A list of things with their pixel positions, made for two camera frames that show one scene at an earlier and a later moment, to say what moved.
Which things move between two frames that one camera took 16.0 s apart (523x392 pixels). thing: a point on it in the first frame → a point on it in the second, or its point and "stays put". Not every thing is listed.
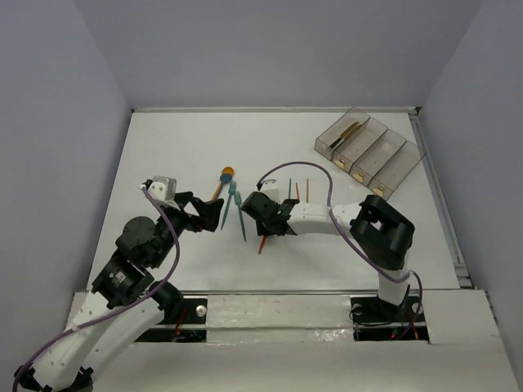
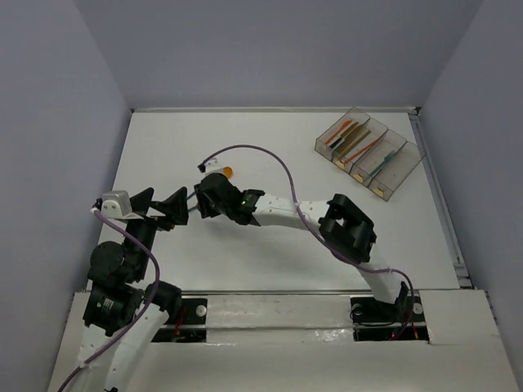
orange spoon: [227, 170] stays put
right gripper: [261, 228] → [205, 203]
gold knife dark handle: [350, 129] stays put
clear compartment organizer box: [366, 149] stays put
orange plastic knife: [261, 247] → [346, 123]
